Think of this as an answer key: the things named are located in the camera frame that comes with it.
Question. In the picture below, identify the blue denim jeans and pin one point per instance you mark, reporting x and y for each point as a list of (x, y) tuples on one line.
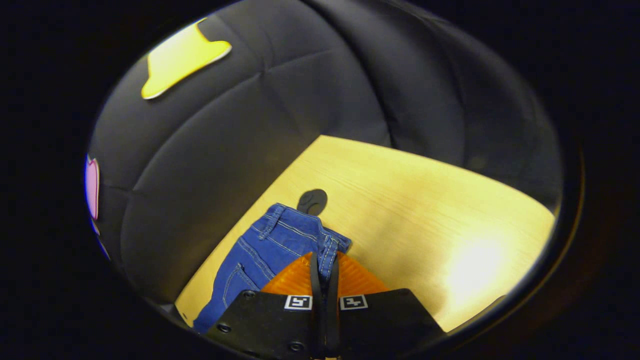
[(260, 255)]

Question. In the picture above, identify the black backdrop cloth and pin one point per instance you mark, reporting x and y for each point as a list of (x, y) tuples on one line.
[(225, 150)]

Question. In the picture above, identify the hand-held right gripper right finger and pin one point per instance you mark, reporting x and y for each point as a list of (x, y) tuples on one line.
[(332, 320)]

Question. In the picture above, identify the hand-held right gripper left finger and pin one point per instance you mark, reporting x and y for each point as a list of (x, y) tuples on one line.
[(315, 320)]

